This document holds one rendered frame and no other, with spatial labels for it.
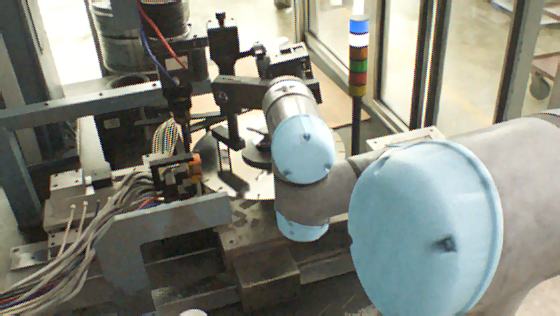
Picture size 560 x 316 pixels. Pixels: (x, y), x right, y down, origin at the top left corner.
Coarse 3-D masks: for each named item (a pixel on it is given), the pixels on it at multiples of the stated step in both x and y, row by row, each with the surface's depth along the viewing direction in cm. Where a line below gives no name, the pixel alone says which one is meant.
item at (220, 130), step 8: (232, 120) 105; (216, 128) 111; (224, 128) 111; (232, 128) 106; (216, 136) 111; (224, 136) 109; (232, 136) 107; (224, 144) 110; (232, 144) 107; (240, 144) 107
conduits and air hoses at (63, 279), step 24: (168, 120) 130; (120, 192) 111; (144, 192) 113; (72, 216) 118; (96, 216) 115; (72, 264) 107; (24, 288) 108; (48, 288) 106; (72, 288) 99; (0, 312) 103; (24, 312) 103
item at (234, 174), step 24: (240, 120) 127; (264, 120) 126; (216, 144) 119; (336, 144) 116; (192, 168) 111; (216, 168) 111; (240, 168) 110; (264, 168) 110; (240, 192) 104; (264, 192) 103
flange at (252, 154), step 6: (252, 138) 118; (246, 144) 116; (258, 144) 113; (246, 150) 114; (252, 150) 114; (258, 150) 113; (264, 150) 113; (270, 150) 113; (246, 156) 112; (252, 156) 112; (258, 156) 112; (264, 156) 112; (270, 156) 112; (252, 162) 111; (258, 162) 111; (264, 162) 110; (270, 162) 110
